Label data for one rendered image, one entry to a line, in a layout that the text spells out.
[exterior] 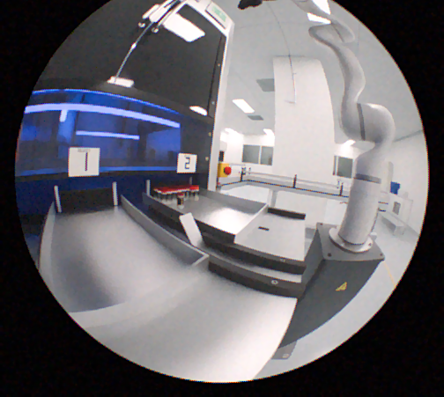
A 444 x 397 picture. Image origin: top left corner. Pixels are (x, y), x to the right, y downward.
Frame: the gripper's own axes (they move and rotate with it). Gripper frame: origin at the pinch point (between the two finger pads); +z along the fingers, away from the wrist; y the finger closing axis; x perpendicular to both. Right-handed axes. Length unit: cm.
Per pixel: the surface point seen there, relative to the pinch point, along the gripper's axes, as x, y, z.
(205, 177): 39, 27, 39
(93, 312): -7.2, -9.2, 28.5
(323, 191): 12, 121, 44
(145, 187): 34, 1, 40
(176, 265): 1.5, 2.8, 34.9
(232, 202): 24, 31, 43
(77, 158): 19.9, -16.8, 24.1
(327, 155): 37, 184, 16
